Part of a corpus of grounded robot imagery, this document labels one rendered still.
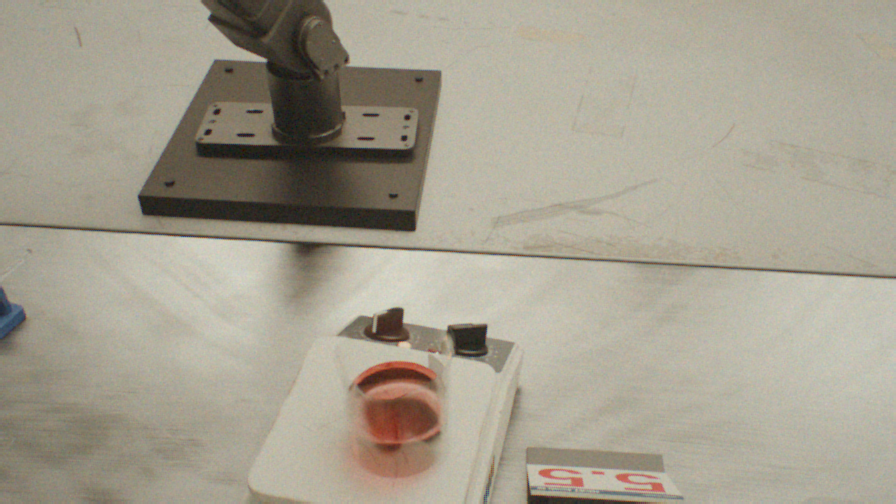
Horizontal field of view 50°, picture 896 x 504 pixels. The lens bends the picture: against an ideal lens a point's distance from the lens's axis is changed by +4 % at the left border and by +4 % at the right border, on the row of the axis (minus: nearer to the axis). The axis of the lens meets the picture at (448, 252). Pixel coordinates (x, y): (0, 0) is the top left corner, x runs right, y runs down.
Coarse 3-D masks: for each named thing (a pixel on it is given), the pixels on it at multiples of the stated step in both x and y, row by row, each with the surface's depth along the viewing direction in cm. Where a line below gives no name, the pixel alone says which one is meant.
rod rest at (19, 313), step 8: (0, 288) 71; (0, 296) 71; (0, 304) 71; (8, 304) 72; (16, 304) 73; (0, 312) 72; (8, 312) 72; (16, 312) 72; (24, 312) 73; (0, 320) 72; (8, 320) 72; (16, 320) 72; (0, 328) 71; (8, 328) 72; (0, 336) 71
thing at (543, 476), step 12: (540, 468) 61; (552, 468) 62; (564, 468) 62; (540, 480) 59; (552, 480) 59; (564, 480) 59; (576, 480) 59; (588, 480) 59; (600, 480) 59; (612, 480) 59; (624, 480) 60; (636, 480) 60; (648, 480) 60; (660, 480) 60; (648, 492) 57; (660, 492) 57; (672, 492) 58
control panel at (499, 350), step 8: (488, 344) 66; (496, 344) 66; (504, 344) 66; (512, 344) 66; (488, 352) 64; (496, 352) 64; (504, 352) 65; (480, 360) 62; (488, 360) 62; (496, 360) 63; (504, 360) 63; (496, 368) 61
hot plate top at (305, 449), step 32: (320, 352) 59; (320, 384) 57; (480, 384) 57; (288, 416) 55; (320, 416) 55; (480, 416) 55; (288, 448) 53; (320, 448) 53; (256, 480) 52; (288, 480) 52; (320, 480) 52; (352, 480) 52; (448, 480) 52
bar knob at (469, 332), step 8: (456, 328) 63; (464, 328) 63; (472, 328) 64; (480, 328) 64; (456, 336) 63; (464, 336) 63; (472, 336) 64; (480, 336) 64; (456, 344) 63; (464, 344) 64; (472, 344) 64; (480, 344) 64; (456, 352) 63; (464, 352) 63; (472, 352) 63; (480, 352) 63
